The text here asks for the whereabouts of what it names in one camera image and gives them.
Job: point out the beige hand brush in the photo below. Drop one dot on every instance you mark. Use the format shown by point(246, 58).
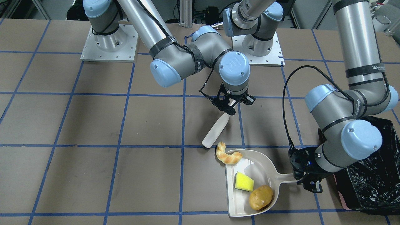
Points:
point(216, 130)

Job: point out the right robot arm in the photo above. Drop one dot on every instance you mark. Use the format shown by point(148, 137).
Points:
point(111, 21)

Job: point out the croissant bread piece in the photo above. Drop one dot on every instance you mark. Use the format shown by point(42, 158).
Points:
point(226, 158)

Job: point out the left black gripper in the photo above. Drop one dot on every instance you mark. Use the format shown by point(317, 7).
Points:
point(313, 169)

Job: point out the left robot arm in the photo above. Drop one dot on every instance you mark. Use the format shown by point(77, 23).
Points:
point(339, 113)

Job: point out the yellow sponge block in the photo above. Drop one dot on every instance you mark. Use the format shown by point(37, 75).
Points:
point(244, 182)

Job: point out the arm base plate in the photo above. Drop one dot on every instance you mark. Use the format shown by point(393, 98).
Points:
point(259, 52)
point(117, 47)

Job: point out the black lined trash bin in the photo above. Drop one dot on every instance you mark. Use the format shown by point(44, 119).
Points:
point(372, 185)

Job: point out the aluminium frame post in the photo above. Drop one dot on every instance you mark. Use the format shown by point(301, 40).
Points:
point(186, 13)

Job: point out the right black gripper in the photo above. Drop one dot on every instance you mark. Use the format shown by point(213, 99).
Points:
point(249, 99)

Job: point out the beige plastic dustpan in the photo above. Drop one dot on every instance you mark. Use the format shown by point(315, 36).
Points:
point(261, 169)

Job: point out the yellow potato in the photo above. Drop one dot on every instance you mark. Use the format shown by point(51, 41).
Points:
point(261, 197)

